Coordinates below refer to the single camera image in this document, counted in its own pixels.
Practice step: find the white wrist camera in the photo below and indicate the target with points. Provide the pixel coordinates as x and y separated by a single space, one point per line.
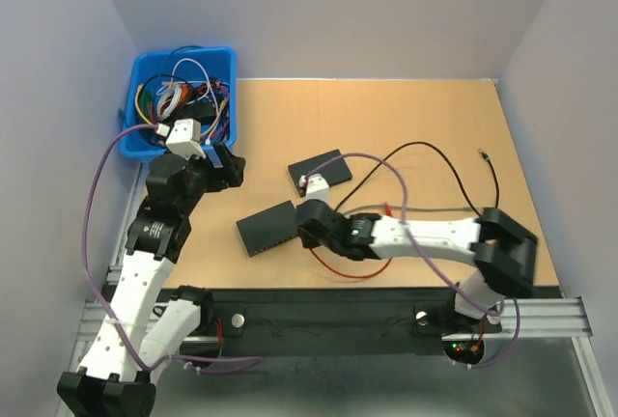
314 187
182 138

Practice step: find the black network switch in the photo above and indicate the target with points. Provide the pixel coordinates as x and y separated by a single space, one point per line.
268 228
334 173

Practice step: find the aluminium frame rail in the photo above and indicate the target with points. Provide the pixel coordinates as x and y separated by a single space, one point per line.
539 319

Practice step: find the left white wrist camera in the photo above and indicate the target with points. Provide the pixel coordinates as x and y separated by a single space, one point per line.
182 138

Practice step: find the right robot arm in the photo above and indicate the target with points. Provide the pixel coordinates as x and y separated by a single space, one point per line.
500 249

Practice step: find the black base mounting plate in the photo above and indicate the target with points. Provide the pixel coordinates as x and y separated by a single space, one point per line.
348 321

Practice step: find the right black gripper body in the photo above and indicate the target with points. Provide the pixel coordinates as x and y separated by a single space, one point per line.
309 239

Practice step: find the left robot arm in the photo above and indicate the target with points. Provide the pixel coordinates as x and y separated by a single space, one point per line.
119 373

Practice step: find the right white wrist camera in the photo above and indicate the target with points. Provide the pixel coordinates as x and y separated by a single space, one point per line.
314 187

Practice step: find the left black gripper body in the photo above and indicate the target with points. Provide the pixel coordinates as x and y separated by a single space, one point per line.
210 179

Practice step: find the black adapter in bin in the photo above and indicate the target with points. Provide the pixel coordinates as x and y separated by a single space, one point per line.
204 112

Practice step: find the blue plastic bin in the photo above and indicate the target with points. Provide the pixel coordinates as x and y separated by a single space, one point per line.
199 66

